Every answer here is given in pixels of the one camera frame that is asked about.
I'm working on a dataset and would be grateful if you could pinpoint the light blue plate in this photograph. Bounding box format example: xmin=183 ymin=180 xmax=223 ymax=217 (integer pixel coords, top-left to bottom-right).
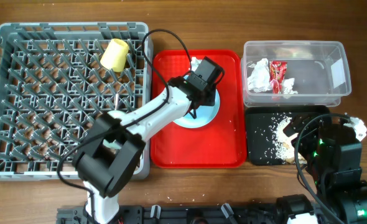
xmin=169 ymin=85 xmax=220 ymax=129

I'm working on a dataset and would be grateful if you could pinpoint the rice and peanut shell waste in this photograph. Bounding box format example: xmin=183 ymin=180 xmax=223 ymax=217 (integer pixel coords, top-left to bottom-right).
xmin=253 ymin=113 xmax=307 ymax=165

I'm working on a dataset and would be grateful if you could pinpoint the white tissue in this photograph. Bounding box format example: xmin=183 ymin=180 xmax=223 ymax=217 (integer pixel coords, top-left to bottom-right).
xmin=282 ymin=78 xmax=298 ymax=95
xmin=247 ymin=58 xmax=272 ymax=93

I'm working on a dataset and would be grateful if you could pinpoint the red snack wrapper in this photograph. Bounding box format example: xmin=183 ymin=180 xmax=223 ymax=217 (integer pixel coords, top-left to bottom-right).
xmin=269 ymin=60 xmax=287 ymax=94

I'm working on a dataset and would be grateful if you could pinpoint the yellow plastic cup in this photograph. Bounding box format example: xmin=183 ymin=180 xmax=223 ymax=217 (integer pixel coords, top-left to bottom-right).
xmin=100 ymin=39 xmax=129 ymax=72

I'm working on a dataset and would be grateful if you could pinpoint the white plastic fork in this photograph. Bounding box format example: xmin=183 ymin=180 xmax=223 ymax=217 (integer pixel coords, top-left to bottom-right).
xmin=114 ymin=93 xmax=119 ymax=110

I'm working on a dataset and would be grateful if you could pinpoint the mint green bowl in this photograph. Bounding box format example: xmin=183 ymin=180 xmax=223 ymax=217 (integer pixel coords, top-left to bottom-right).
xmin=103 ymin=139 xmax=122 ymax=150

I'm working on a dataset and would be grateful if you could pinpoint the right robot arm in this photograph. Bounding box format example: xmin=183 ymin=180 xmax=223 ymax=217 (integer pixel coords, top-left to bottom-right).
xmin=276 ymin=113 xmax=367 ymax=223

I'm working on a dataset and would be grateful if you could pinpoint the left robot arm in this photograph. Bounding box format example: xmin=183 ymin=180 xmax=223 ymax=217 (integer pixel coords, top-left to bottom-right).
xmin=72 ymin=75 xmax=219 ymax=223

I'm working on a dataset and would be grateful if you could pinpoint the grey dishwasher rack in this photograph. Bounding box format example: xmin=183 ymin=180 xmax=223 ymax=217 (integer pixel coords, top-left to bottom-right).
xmin=0 ymin=22 xmax=153 ymax=181

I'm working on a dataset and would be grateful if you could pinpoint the black plastic bin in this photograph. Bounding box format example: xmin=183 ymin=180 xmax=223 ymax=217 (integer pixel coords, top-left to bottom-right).
xmin=245 ymin=106 xmax=329 ymax=166

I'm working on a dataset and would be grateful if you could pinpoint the red plastic tray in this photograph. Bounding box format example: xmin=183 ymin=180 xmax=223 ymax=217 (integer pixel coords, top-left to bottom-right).
xmin=150 ymin=49 xmax=247 ymax=169

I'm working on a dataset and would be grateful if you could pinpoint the clear plastic bin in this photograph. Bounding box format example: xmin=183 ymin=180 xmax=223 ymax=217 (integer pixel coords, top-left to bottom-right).
xmin=241 ymin=40 xmax=351 ymax=107

